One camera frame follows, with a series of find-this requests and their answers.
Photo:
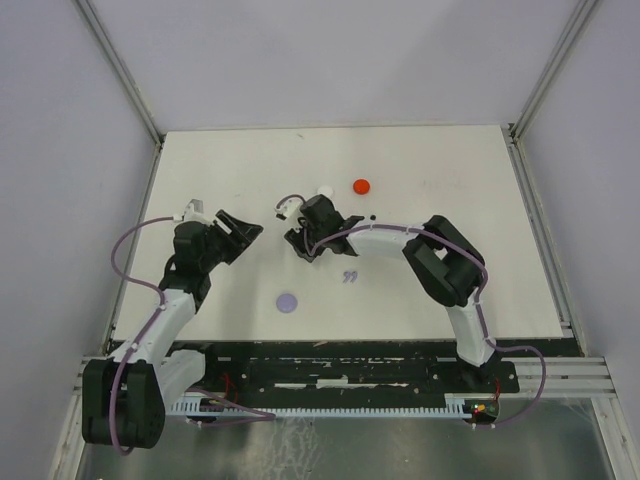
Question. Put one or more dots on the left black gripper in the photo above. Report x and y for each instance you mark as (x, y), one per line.
(241, 235)

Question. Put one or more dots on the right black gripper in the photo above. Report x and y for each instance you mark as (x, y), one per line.
(297, 239)

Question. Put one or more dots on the white earbud charging case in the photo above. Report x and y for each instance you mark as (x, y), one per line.
(326, 191)

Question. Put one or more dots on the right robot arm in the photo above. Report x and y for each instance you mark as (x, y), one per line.
(447, 266)

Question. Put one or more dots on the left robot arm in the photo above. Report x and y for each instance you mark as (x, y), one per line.
(125, 395)

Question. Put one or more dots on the purple earbud charging case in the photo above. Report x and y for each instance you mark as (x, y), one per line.
(286, 303)

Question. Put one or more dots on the right circuit board with leds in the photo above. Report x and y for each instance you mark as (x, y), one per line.
(484, 411)

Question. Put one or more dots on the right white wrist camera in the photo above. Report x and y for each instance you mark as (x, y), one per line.
(288, 208)

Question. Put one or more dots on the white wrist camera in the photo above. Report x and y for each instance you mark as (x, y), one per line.
(288, 208)
(193, 212)

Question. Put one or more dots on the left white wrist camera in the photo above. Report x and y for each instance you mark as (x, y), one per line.
(193, 212)

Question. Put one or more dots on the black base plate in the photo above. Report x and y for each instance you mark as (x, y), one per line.
(430, 350)

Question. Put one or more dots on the left aluminium frame post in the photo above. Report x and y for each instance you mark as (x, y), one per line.
(97, 28)

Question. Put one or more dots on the aluminium frame post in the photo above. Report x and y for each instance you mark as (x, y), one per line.
(97, 28)
(575, 27)

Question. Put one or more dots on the aluminium frame rail front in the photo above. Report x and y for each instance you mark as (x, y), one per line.
(560, 375)

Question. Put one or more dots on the white slotted cable duct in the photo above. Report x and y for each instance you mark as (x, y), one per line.
(195, 406)

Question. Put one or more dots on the right aluminium frame post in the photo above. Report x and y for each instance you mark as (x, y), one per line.
(575, 27)

